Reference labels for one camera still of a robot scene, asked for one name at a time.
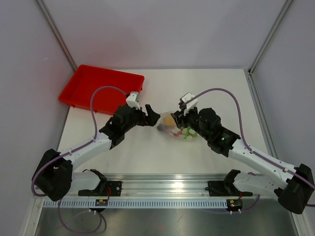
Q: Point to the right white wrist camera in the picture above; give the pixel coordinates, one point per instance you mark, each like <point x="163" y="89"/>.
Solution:
<point x="187" y="102"/>

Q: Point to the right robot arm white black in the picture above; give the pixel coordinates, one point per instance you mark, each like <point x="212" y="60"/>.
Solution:
<point x="292" y="186"/>

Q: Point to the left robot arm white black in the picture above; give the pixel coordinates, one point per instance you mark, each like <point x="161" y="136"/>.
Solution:
<point x="55" y="175"/>

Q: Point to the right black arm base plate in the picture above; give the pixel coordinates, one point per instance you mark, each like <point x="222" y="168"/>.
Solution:
<point x="218" y="188"/>

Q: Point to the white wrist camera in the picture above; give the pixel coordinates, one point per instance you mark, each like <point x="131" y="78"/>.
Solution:
<point x="187" y="102"/>
<point x="132" y="100"/>

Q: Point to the clear zip top bag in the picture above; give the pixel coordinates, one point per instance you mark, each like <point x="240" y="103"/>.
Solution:
<point x="171" y="131"/>

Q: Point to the left aluminium corner post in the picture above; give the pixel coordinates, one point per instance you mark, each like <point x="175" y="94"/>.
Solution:
<point x="56" y="33"/>

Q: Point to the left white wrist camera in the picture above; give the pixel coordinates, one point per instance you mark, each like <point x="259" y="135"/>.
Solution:
<point x="132" y="100"/>

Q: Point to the aluminium mounting rail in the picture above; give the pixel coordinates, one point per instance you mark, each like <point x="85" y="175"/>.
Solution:
<point x="149" y="186"/>

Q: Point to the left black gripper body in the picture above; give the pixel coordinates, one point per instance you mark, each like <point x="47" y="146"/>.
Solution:
<point x="137" y="118"/>

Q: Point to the white slotted cable duct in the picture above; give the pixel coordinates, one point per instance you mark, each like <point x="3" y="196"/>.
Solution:
<point x="139" y="203"/>

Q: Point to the right aluminium corner post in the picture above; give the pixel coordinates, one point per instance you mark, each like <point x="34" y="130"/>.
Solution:
<point x="270" y="36"/>

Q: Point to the yellow fake lemon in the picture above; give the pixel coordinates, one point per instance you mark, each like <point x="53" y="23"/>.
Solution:
<point x="169" y="121"/>

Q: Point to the red plastic tray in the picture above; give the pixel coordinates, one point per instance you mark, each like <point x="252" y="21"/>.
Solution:
<point x="87" y="79"/>

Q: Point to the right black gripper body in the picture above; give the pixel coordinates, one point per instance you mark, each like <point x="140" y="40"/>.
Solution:
<point x="191" y="119"/>

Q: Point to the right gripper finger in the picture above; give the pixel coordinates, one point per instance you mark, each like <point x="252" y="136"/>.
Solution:
<point x="177" y="122"/>
<point x="177" y="114"/>

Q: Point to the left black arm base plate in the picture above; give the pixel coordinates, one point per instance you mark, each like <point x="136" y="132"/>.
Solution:
<point x="104" y="189"/>

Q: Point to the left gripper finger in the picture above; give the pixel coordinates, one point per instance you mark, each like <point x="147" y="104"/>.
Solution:
<point x="149" y="110"/>
<point x="152" y="119"/>

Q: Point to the aluminium corner post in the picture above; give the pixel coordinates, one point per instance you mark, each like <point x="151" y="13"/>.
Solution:
<point x="270" y="36"/>
<point x="56" y="33"/>

